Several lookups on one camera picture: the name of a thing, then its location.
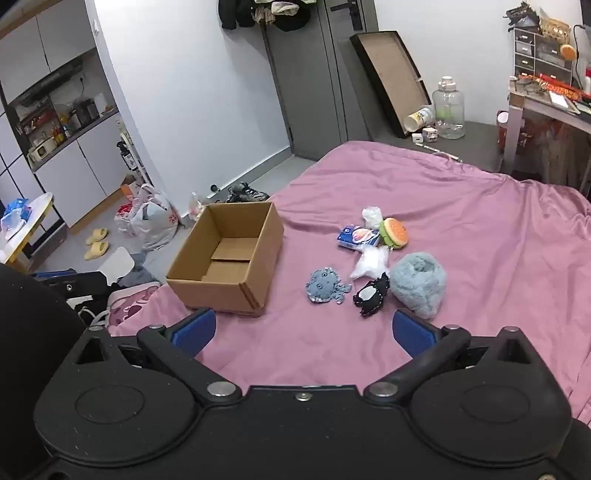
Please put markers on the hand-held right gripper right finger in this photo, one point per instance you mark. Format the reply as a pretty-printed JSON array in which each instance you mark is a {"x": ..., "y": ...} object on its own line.
[{"x": 413, "y": 334}]

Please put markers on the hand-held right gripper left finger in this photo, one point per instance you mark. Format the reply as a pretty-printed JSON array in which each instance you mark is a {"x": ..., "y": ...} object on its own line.
[{"x": 196, "y": 330}]

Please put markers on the fluffy grey-blue plush hat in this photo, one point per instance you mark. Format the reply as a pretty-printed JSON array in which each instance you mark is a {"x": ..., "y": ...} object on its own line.
[{"x": 418, "y": 281}]

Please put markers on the black white penguin plush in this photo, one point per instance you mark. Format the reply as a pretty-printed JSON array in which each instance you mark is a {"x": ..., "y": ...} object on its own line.
[{"x": 369, "y": 295}]

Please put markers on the clear plastic bag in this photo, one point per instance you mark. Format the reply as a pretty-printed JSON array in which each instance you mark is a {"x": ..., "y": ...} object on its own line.
[{"x": 371, "y": 263}]

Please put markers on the brown cardboard box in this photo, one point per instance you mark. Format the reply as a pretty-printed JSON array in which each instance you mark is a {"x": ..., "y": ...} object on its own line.
[{"x": 258, "y": 272}]

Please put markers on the blue octopus plush toy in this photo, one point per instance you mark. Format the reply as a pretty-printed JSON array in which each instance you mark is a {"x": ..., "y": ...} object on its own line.
[{"x": 323, "y": 284}]

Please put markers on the blue snack packet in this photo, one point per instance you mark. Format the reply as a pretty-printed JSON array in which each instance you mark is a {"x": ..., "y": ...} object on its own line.
[{"x": 355, "y": 237}]

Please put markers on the pink patterned mat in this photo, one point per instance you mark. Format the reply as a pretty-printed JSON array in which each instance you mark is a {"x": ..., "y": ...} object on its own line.
[{"x": 131, "y": 304}]

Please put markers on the hamburger plush toy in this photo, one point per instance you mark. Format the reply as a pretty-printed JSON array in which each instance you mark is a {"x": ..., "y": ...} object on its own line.
[{"x": 395, "y": 233}]

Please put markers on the pink bed sheet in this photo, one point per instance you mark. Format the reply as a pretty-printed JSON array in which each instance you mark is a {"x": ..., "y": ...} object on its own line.
[{"x": 461, "y": 230}]

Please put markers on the white plastic shopping bag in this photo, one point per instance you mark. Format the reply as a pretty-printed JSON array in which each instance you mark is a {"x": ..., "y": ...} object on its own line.
[{"x": 154, "y": 221}]

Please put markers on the small white wrapped packet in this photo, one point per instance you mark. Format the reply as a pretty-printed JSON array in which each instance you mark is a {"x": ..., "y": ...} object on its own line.
[{"x": 373, "y": 216}]

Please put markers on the yellow slipper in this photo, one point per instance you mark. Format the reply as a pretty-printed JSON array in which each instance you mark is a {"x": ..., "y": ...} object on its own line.
[
  {"x": 98, "y": 236},
  {"x": 97, "y": 250}
]

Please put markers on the red white plastic bag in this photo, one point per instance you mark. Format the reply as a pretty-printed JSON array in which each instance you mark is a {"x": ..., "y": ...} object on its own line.
[{"x": 123, "y": 217}]

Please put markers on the black sneakers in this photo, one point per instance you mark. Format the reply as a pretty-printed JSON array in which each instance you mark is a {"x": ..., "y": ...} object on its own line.
[{"x": 247, "y": 193}]

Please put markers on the round white table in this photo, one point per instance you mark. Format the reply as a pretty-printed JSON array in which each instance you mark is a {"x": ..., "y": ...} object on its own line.
[{"x": 32, "y": 217}]

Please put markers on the white kitchen cabinets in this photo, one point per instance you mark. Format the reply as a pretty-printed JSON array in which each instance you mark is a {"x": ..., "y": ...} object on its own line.
[{"x": 87, "y": 161}]

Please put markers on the dark grey bench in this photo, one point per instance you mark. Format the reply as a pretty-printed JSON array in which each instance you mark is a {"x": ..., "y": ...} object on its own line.
[{"x": 480, "y": 143}]

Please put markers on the clear plastic water jar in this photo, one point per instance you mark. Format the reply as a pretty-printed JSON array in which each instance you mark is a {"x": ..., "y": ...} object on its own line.
[{"x": 449, "y": 113}]

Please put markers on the black framed cardboard tray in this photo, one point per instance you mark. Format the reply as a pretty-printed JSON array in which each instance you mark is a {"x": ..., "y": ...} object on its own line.
[{"x": 392, "y": 78}]

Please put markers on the white desk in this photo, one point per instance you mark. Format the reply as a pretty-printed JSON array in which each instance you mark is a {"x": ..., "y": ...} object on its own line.
[{"x": 545, "y": 108}]

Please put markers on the dark grey door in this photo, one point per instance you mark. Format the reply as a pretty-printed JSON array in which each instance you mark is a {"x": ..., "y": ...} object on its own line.
[{"x": 314, "y": 92}]

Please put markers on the long red box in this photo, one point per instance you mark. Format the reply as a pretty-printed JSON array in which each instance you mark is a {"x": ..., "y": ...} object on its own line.
[{"x": 554, "y": 85}]

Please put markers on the grey drawer organizer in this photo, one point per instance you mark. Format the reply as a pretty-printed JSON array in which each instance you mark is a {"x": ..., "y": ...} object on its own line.
[{"x": 538, "y": 53}]

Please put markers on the hanging dark clothes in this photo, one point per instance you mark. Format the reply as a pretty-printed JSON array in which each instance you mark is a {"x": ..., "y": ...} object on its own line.
[{"x": 235, "y": 11}]

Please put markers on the wicker basket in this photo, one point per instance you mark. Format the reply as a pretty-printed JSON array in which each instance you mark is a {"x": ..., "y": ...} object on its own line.
[{"x": 555, "y": 28}]

